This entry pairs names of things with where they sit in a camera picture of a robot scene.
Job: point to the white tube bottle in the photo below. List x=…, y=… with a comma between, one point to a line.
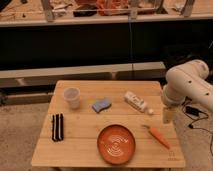
x=137, y=103

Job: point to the orange carrot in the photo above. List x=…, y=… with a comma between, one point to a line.
x=158, y=136

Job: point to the wooden shelf bench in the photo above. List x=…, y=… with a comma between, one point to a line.
x=11, y=79

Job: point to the beige wooden gripper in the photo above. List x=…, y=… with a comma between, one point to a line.
x=167, y=115

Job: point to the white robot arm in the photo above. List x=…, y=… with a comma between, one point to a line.
x=187, y=80

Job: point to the orange object on shelf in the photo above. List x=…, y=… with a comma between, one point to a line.
x=112, y=7

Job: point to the orange ceramic bowl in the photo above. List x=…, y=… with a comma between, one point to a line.
x=116, y=144

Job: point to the blue sponge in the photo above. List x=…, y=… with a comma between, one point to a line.
x=101, y=104

